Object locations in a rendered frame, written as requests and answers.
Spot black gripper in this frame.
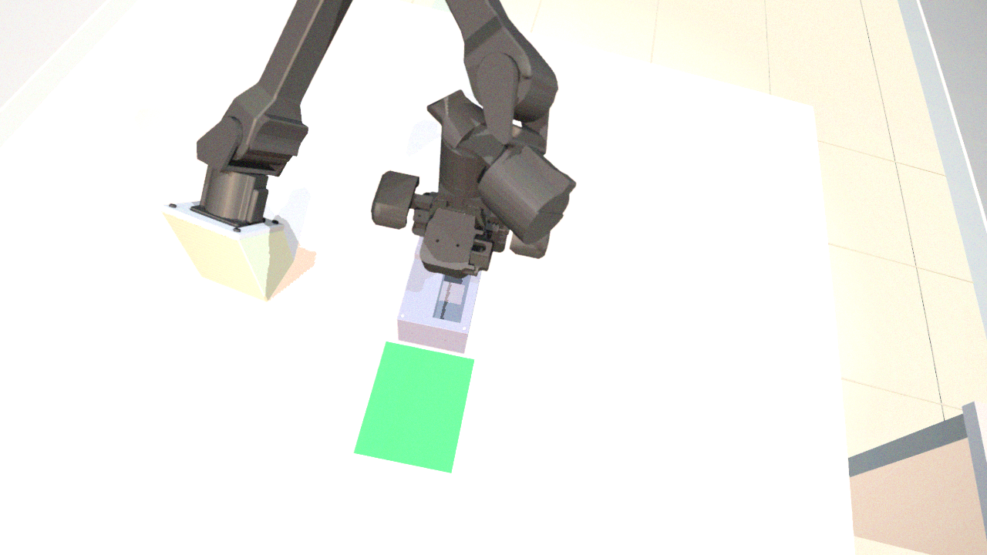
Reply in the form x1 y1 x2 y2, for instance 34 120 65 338
370 169 551 259

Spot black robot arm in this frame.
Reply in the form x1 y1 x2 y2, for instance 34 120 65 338
190 0 577 278

